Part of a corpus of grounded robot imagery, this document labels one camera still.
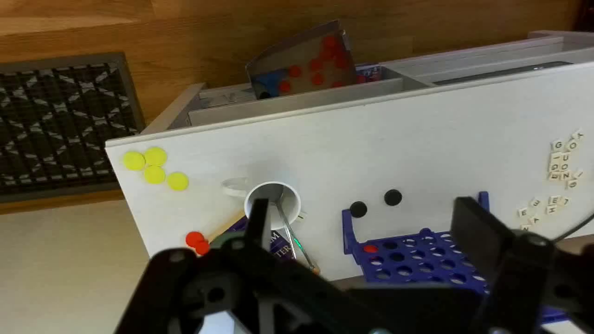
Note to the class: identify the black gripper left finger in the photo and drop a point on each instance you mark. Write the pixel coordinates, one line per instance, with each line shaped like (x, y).
(260, 222)

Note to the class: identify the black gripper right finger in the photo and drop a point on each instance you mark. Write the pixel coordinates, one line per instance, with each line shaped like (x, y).
(488, 241)

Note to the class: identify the dark blue game disc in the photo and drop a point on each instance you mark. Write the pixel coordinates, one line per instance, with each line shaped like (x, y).
(358, 208)
(391, 196)

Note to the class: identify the white mug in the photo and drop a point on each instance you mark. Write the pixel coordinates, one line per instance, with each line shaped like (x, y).
(297, 200)

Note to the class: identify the white letter tile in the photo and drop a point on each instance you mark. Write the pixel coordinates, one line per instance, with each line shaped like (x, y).
(523, 211)
(577, 133)
(549, 209)
(558, 174)
(557, 144)
(575, 178)
(534, 202)
(571, 146)
(558, 198)
(557, 159)
(531, 221)

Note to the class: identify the red game disc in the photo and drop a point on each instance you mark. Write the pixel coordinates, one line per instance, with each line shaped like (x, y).
(193, 237)
(202, 247)
(369, 248)

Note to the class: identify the blue connect four grid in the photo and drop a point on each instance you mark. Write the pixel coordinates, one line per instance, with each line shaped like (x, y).
(347, 234)

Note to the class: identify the yellow game disc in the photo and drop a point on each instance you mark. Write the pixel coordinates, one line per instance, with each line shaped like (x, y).
(156, 156)
(178, 180)
(154, 174)
(131, 159)

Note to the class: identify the white shelf table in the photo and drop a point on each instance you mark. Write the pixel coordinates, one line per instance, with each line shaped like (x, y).
(432, 141)

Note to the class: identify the connect four game box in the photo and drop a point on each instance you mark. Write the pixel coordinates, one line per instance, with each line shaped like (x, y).
(302, 61)

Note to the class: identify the black floor vent grille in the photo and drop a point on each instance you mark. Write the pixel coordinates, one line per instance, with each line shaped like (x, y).
(61, 122)

